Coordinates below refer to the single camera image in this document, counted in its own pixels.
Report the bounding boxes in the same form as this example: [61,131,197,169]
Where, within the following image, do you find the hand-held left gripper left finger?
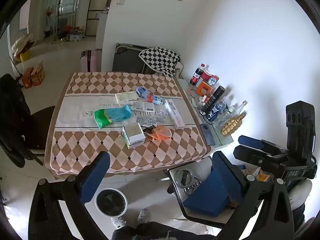
[28,151,111,240]

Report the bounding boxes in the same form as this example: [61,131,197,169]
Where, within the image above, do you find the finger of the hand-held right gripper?
[239,135,288,155]
[233,145,288,172]

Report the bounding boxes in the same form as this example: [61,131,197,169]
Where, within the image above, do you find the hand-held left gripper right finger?
[211,151,295,240]

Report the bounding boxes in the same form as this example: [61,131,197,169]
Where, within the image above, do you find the white round trash bin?
[95,187,128,218]

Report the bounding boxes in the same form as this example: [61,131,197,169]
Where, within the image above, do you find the white cardboard medicine box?
[122,123,146,149]

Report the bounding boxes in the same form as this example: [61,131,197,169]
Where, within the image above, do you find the green and blue plastic bag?
[94,104,132,129]

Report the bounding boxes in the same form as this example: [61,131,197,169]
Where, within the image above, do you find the orange plastic wrapper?
[142,125,172,140]

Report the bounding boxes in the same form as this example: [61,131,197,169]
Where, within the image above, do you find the long white pink-printed box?
[164,99,185,128]

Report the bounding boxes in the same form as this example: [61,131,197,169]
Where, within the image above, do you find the white printed box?
[130,102,154,111]

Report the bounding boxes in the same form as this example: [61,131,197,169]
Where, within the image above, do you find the cream paper box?
[115,92,139,103]

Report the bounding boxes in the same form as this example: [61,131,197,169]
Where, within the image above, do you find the blue and white packet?
[136,86,152,98]

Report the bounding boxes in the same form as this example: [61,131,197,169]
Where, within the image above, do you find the gold grenade-shaped bottle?
[221,112,247,137]

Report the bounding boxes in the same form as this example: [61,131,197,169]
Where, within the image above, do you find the blue foam cushion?
[184,166,232,218]

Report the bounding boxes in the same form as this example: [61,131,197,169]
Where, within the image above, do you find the glass side table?
[179,79,234,148]

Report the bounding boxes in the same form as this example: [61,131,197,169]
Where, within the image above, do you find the brown checkered tablecloth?
[44,72,213,179]

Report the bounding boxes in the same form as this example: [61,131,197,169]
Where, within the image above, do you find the clear glass bottle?
[214,100,248,129]

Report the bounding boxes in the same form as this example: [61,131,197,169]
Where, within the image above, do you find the metal weight plates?
[175,169,202,195]

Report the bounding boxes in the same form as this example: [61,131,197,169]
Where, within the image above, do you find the dark smartphone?
[201,124,215,145]

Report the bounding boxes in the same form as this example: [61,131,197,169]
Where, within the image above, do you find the blue label water bottle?
[205,97,229,123]

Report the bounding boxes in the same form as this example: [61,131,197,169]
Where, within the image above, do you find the black framed chair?
[164,155,250,230]

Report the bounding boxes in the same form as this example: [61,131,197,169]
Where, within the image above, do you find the person's left grey slipper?
[111,216,127,228]

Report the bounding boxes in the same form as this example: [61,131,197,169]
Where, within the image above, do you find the person's grey slipper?
[111,216,127,228]
[137,208,152,223]

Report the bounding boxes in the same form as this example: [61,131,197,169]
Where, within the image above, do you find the black spray can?
[200,86,225,116]

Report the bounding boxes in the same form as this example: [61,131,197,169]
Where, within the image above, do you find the person's right grey slipper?
[137,208,152,223]

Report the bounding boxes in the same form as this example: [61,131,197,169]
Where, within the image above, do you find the person's left leg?
[112,226,137,240]

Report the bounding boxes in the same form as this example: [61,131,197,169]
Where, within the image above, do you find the person's leg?
[135,221,215,240]
[112,226,137,240]

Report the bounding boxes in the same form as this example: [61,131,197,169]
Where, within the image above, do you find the wooden chair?
[27,105,57,155]

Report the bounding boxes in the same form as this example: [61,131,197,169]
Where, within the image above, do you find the orange cardboard box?
[196,81,212,95]

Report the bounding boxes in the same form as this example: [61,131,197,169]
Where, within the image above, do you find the person's right leg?
[135,221,215,240]

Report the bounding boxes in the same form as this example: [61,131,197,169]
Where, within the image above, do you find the cola bottle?
[190,64,205,85]

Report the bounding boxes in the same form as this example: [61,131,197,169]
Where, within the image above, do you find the black jacket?
[0,74,44,168]

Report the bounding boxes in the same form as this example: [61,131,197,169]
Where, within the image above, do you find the pink suitcase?
[80,49,98,72]

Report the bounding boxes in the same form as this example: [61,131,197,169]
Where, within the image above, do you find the orange printed carton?
[31,60,45,87]
[22,67,34,88]

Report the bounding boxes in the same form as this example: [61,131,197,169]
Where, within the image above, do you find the dark folding cot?
[112,43,153,75]

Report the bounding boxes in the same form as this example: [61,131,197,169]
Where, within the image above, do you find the black white checkered cloth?
[139,47,181,77]

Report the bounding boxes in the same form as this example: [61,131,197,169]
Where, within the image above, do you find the white refrigerator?
[95,11,109,50]

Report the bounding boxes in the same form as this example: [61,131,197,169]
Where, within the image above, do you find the pile of cardboard boxes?
[59,25,85,42]

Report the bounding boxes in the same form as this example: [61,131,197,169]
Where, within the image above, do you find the white bedding pile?
[11,34,34,58]

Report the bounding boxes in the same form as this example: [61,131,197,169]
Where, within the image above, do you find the coat rack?
[51,0,65,44]

